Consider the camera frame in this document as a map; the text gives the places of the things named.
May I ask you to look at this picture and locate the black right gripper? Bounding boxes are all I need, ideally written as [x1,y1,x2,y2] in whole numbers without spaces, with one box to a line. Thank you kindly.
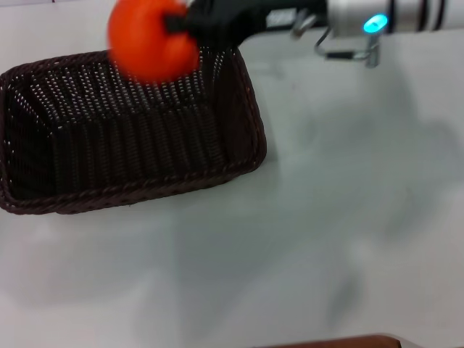
[165,0,328,49]

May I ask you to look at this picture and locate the orange-red toy pear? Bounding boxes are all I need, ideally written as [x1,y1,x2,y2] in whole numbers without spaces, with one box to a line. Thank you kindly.
[107,0,202,85]

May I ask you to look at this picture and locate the dark brown woven basket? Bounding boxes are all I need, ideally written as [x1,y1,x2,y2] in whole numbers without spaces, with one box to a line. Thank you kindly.
[0,46,268,216]

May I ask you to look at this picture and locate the metal wrist bracket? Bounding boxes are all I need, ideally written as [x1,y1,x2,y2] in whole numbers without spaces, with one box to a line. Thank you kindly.
[291,9,382,69]

